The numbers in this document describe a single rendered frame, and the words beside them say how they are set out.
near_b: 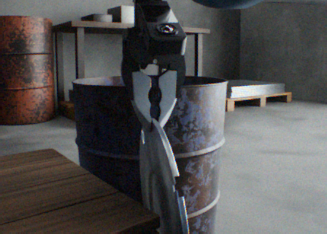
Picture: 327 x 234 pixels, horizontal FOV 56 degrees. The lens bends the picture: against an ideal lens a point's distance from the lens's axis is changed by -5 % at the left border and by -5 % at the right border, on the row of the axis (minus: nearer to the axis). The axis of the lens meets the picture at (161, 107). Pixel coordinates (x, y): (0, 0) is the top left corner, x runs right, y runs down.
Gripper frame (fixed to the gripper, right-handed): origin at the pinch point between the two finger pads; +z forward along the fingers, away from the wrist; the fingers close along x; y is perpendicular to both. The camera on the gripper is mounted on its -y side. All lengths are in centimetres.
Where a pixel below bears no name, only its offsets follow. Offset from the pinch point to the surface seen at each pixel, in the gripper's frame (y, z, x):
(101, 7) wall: 324, -62, -15
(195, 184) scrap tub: 22.6, 20.6, -15.0
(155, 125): -2.0, -0.2, 0.3
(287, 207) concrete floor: 46, 45, -61
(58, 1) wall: 305, -65, 31
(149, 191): 6.4, 13.4, -0.5
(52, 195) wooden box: -1.1, 9.3, 15.2
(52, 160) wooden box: 15.6, 9.4, 16.3
